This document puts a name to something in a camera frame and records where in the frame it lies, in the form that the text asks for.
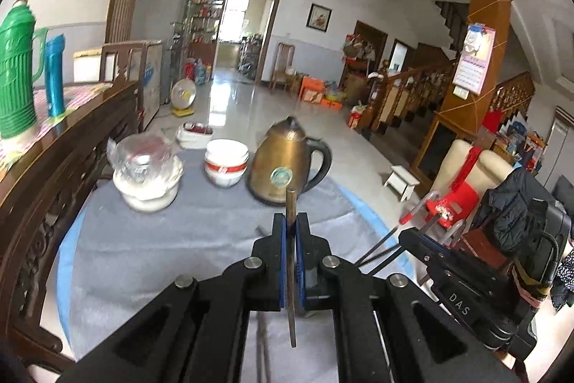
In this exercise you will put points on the blue table cover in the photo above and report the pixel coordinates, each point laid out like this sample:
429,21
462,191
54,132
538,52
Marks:
65,288

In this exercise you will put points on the shelf of bottles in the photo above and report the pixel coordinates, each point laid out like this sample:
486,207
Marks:
204,24

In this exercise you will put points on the cream chair with red tassel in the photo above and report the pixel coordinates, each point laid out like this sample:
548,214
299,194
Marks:
493,167

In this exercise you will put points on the long dark metal chopstick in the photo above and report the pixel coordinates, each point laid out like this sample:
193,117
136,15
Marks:
291,203
382,259
379,245

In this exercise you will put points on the pile of dark chopsticks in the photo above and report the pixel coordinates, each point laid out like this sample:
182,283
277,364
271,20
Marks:
262,342

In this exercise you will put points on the white chest freezer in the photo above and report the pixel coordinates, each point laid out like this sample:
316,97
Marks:
89,64

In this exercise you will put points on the pink wall calendar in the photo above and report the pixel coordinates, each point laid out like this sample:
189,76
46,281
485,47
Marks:
473,64

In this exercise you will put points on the green thermos flask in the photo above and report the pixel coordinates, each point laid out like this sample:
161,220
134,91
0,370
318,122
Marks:
18,73

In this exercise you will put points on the white red container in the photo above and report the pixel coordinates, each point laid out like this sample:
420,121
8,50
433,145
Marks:
195,135

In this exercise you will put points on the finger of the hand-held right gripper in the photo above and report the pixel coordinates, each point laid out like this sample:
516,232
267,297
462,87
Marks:
426,246

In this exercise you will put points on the dark wooden sideboard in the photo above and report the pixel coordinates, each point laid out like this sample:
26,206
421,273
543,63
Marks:
54,185

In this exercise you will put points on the brass electric kettle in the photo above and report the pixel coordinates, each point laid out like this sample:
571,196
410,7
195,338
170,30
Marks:
278,158

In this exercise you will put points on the tall wooden chair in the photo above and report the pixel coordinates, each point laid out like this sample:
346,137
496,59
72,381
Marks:
283,64

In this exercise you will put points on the grey tablecloth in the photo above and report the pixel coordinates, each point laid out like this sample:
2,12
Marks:
157,257

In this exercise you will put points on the framed wall picture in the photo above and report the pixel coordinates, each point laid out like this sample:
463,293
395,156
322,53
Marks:
319,15

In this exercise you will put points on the blue thermos bottle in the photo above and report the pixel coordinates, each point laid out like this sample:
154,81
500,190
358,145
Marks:
55,73

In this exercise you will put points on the red plastic chair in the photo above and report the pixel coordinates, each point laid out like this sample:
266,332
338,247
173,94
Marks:
457,199

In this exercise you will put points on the wooden stair railing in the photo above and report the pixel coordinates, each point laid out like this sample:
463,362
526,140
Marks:
403,96

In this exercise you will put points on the small white stool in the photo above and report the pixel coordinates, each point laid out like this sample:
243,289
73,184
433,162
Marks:
401,179

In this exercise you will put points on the white plastic basin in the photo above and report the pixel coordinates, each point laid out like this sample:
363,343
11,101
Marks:
148,199

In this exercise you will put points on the orange boxes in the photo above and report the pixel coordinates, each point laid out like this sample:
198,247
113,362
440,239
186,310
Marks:
311,89

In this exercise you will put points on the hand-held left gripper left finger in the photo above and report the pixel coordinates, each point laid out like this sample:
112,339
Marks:
283,266

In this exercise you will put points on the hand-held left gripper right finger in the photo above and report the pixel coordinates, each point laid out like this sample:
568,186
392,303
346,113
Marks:
301,271

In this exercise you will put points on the grey refrigerator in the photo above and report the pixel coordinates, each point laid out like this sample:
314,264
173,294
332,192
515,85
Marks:
157,10

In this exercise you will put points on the dark crumpled cloth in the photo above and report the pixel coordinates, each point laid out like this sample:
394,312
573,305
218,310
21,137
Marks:
504,212

